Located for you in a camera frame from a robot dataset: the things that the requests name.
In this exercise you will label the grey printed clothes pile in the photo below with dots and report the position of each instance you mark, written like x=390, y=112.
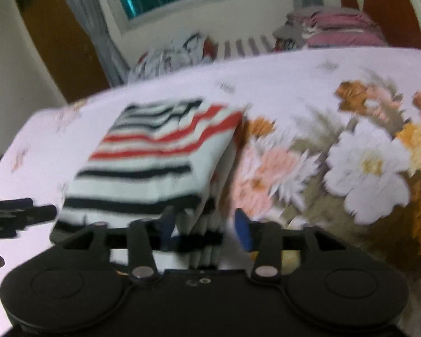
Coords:
x=175, y=52

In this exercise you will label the pink folded blankets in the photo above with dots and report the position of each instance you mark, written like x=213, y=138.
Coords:
x=336, y=28

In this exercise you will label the brown wooden door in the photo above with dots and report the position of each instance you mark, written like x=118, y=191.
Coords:
x=56, y=42

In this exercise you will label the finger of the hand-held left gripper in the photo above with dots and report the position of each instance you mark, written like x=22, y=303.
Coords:
x=10, y=205
x=38, y=214

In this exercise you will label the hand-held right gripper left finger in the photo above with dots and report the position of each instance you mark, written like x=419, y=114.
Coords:
x=168, y=225

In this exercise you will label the grey white striped bed sheet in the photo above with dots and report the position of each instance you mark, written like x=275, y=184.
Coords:
x=245, y=45

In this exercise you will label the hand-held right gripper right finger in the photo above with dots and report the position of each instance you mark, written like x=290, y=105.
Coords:
x=242, y=231

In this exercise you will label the white and brown headboard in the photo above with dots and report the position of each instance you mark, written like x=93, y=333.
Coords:
x=389, y=7

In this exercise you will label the colourful printed cloth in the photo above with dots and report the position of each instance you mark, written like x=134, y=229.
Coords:
x=287, y=44

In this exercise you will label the red black white striped sweater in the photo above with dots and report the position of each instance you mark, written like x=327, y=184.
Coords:
x=154, y=154

